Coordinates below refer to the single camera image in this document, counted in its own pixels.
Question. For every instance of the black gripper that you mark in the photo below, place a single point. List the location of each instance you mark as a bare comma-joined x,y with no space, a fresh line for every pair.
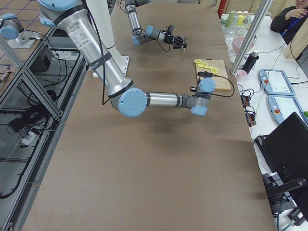
170,38

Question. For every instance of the steel jigger measuring cup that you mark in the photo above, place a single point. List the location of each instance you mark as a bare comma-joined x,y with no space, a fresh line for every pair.
184,43

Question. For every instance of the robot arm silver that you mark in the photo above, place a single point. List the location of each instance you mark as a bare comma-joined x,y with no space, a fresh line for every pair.
141,36
88,24

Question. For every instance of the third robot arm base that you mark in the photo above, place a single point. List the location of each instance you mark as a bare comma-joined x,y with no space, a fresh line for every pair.
12,29

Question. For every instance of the yellow cup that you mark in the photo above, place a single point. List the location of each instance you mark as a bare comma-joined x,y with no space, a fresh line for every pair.
240,21

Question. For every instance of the pink cup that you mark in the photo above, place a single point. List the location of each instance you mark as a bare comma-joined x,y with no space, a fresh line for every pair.
240,75

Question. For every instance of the yellow plastic knife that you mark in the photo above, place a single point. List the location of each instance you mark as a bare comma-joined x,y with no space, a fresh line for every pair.
206,67

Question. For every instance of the lemon slice front large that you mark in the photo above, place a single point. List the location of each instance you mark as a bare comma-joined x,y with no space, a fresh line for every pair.
214,70

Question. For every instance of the green bottle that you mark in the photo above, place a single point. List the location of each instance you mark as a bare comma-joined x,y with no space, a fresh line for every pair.
230,19

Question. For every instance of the bamboo cutting board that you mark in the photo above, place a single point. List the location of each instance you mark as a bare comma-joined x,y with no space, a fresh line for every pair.
222,82

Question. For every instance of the pink bowl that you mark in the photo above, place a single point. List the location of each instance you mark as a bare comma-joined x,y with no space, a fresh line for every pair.
238,42

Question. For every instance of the black thermos bottle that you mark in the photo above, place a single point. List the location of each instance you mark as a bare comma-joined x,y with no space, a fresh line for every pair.
251,61

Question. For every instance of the upper teach pendant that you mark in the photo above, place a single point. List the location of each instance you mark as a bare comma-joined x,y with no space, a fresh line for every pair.
275,82

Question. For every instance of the teach pendant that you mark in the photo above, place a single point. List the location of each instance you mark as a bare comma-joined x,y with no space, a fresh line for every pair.
282,106
275,82

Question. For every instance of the person in black jacket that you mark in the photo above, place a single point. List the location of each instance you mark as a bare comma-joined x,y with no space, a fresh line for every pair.
289,20

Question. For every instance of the lower teach pendant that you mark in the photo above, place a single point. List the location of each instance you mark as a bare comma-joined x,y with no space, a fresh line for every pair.
282,106

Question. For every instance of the black laptop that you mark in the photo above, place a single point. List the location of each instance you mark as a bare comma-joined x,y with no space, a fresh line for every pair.
285,151

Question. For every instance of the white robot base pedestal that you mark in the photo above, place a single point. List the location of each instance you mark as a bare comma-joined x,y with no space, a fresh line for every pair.
100,12

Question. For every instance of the aluminium frame post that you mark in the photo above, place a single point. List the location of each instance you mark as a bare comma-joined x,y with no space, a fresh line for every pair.
258,18

